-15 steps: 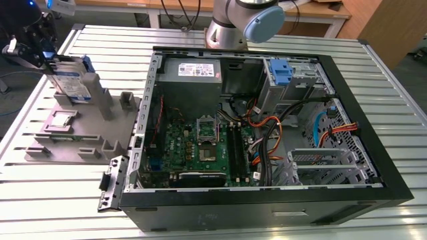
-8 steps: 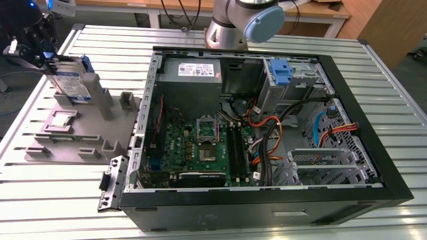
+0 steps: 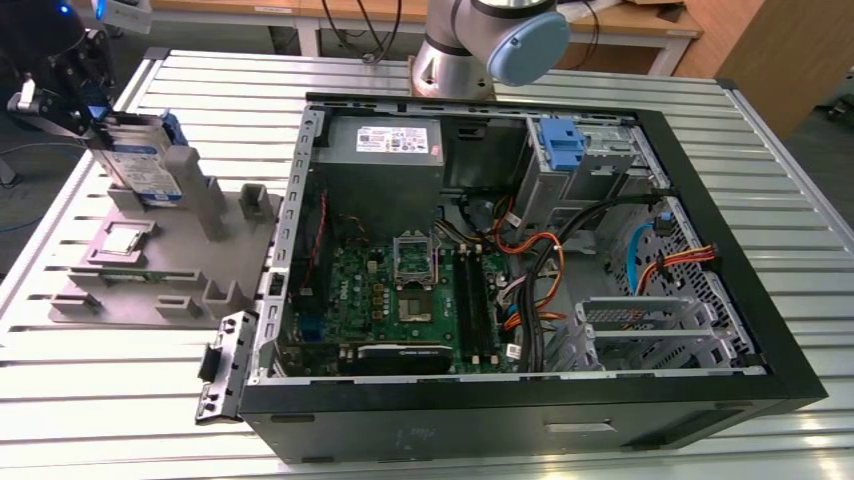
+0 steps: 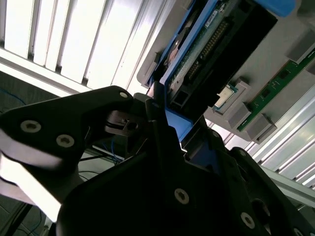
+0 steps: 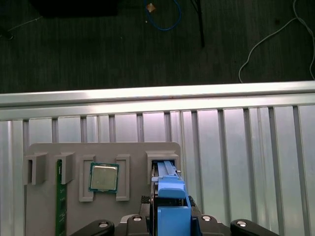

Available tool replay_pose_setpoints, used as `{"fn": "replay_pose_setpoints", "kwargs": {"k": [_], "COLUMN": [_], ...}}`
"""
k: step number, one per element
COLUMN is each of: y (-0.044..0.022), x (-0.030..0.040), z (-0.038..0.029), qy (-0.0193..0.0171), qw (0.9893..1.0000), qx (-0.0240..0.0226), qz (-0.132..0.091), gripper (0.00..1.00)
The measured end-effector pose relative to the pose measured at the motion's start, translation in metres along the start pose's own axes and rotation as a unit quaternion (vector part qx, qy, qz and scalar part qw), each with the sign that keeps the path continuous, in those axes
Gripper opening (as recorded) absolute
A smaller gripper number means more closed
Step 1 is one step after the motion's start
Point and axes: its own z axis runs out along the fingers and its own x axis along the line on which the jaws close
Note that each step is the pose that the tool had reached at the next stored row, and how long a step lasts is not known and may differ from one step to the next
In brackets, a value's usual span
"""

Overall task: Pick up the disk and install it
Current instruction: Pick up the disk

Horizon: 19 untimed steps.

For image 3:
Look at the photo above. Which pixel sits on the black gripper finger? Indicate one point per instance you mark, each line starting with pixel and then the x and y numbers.
pixel 90 70
pixel 56 112

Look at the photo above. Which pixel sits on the hard disk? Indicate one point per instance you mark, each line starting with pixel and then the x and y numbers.
pixel 143 170

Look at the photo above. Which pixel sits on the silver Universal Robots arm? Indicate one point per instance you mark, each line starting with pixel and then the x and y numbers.
pixel 447 65

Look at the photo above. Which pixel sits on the silver disk bay cage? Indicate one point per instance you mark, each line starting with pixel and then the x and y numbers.
pixel 641 334

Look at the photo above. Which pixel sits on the silver CPU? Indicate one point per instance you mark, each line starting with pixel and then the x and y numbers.
pixel 120 241

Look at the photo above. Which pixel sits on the grey plastic parts rack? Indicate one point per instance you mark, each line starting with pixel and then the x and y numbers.
pixel 187 245

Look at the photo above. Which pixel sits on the green RAM stick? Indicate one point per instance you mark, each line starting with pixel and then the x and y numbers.
pixel 134 275

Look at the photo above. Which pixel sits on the grey Dell power supply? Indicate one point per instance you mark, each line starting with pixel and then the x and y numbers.
pixel 381 200

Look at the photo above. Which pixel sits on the blue expansion slot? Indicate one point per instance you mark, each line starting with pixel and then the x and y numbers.
pixel 311 327

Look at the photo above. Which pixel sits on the green Dell motherboard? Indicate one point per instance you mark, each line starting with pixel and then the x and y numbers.
pixel 361 300

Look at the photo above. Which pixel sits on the CPU socket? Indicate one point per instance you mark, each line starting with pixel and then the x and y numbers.
pixel 417 306

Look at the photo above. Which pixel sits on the black graphics card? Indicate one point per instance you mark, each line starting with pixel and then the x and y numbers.
pixel 401 356

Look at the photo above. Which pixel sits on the black RAM slot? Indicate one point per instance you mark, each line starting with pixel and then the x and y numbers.
pixel 467 300
pixel 485 300

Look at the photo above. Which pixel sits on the blue plastic drive latch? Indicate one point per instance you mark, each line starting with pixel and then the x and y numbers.
pixel 561 145

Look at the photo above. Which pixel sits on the silver drive cage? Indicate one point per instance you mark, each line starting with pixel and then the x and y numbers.
pixel 601 150

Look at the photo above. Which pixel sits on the black open PC case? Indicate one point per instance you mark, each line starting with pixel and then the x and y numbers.
pixel 467 415

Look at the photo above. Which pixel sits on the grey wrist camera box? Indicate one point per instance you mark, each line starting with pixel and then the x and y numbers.
pixel 130 17

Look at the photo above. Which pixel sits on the wooden desk white frame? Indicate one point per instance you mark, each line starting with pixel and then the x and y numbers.
pixel 200 7

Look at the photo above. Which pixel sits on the hinged expansion card bracket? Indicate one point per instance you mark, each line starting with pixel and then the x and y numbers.
pixel 230 350

